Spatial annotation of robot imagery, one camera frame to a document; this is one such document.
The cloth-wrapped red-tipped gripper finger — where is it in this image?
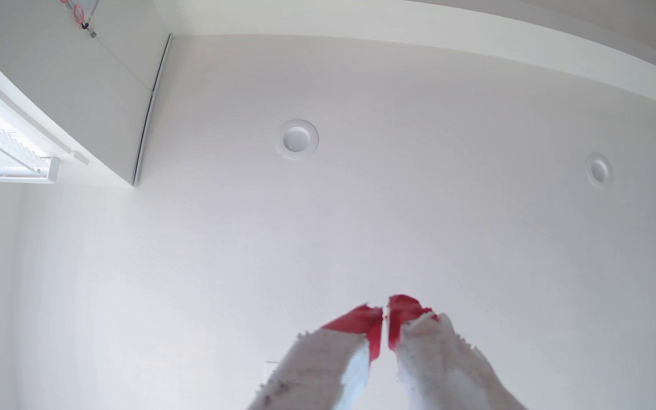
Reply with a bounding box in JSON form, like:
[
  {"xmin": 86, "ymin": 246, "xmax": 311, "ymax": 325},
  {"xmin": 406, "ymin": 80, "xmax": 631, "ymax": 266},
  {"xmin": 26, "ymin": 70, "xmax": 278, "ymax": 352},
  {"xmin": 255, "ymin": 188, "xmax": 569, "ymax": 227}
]
[
  {"xmin": 246, "ymin": 304, "xmax": 384, "ymax": 410},
  {"xmin": 387, "ymin": 294, "xmax": 528, "ymax": 410}
]

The round recessed ceiling light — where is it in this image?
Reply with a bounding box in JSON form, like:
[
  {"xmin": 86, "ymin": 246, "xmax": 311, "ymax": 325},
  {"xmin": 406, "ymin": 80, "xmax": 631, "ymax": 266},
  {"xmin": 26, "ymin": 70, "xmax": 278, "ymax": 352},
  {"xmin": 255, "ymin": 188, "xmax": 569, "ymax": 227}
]
[
  {"xmin": 275, "ymin": 119, "xmax": 320, "ymax": 161},
  {"xmin": 585, "ymin": 153, "xmax": 613, "ymax": 190}
]

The white window blind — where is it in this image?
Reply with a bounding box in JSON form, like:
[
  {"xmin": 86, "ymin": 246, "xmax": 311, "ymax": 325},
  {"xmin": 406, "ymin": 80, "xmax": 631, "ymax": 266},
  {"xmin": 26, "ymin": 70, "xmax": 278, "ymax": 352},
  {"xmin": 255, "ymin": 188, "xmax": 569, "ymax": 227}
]
[{"xmin": 0, "ymin": 91, "xmax": 60, "ymax": 185}]

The small red wire loop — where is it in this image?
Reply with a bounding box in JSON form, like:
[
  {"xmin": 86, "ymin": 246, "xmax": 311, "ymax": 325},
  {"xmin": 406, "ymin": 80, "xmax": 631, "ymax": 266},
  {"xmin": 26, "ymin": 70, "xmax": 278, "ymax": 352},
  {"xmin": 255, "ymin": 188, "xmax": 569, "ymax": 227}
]
[{"xmin": 60, "ymin": 0, "xmax": 98, "ymax": 39}]

